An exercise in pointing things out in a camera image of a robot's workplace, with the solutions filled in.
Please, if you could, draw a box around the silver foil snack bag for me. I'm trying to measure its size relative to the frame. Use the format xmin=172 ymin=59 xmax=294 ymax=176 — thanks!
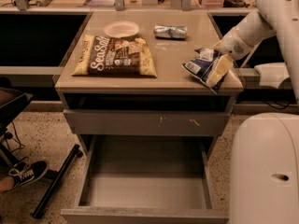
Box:
xmin=153 ymin=25 xmax=188 ymax=39

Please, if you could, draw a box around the black chair seat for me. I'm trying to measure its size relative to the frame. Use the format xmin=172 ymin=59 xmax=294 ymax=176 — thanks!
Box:
xmin=0 ymin=88 xmax=33 ymax=135

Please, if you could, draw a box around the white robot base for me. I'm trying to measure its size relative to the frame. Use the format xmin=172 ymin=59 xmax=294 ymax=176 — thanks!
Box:
xmin=229 ymin=113 xmax=299 ymax=224

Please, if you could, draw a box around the grey drawer cabinet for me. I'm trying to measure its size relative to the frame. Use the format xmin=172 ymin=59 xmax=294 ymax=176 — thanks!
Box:
xmin=55 ymin=9 xmax=243 ymax=153

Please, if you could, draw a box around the white curved robot part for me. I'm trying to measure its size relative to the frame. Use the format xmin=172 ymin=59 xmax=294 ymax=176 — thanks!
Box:
xmin=254 ymin=63 xmax=290 ymax=89

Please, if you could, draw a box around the white stick tool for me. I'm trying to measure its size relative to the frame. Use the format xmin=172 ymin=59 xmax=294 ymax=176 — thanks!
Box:
xmin=239 ymin=43 xmax=260 ymax=68

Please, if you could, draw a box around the white paper plate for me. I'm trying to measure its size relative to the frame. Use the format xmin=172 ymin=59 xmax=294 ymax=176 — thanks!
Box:
xmin=104 ymin=21 xmax=139 ymax=38

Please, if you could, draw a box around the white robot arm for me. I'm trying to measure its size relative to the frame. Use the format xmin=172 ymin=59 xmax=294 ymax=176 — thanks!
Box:
xmin=214 ymin=0 xmax=299 ymax=102

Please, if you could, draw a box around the blue chip bag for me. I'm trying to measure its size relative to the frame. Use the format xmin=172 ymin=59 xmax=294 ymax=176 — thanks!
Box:
xmin=182 ymin=48 xmax=226 ymax=93

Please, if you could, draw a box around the black chair base leg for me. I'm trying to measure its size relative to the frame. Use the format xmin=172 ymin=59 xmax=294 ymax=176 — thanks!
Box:
xmin=31 ymin=144 xmax=83 ymax=219

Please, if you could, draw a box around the open bottom drawer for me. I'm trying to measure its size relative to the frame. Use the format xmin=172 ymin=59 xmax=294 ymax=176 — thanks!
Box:
xmin=62 ymin=135 xmax=228 ymax=224

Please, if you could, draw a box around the black sneaker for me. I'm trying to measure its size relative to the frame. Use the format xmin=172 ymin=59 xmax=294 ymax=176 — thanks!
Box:
xmin=8 ymin=161 xmax=48 ymax=189

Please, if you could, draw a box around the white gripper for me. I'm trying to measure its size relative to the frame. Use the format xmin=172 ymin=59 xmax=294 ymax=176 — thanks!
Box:
xmin=206 ymin=30 xmax=253 ymax=88

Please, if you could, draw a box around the brown sea salt snack bag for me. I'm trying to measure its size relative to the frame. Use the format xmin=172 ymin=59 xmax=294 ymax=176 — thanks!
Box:
xmin=73 ymin=35 xmax=157 ymax=77

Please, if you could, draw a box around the closed middle drawer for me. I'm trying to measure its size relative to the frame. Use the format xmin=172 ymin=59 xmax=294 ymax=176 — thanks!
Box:
xmin=64 ymin=109 xmax=230 ymax=136

